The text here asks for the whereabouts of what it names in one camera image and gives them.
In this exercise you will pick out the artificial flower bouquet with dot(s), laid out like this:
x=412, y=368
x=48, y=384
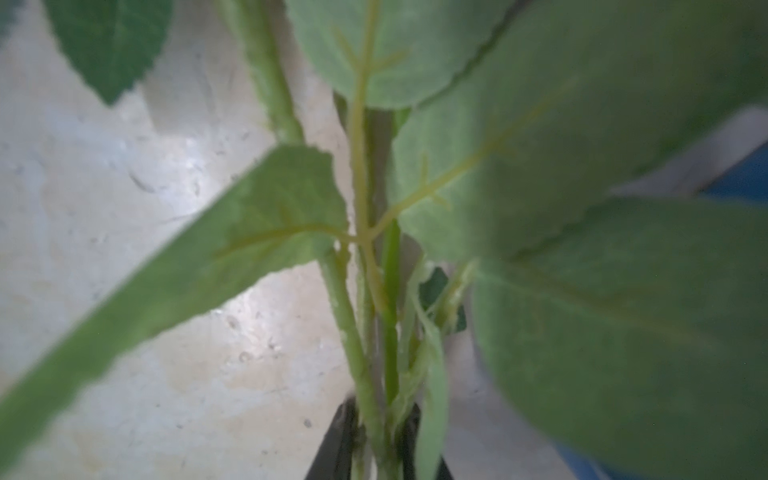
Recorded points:
x=485, y=139

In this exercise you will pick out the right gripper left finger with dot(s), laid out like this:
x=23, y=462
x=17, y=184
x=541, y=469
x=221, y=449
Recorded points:
x=333, y=460

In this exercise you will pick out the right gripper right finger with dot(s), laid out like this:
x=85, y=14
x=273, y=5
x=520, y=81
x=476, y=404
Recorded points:
x=407, y=448

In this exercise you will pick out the blue tape dispenser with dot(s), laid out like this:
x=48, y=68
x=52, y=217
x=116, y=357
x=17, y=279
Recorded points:
x=744, y=180

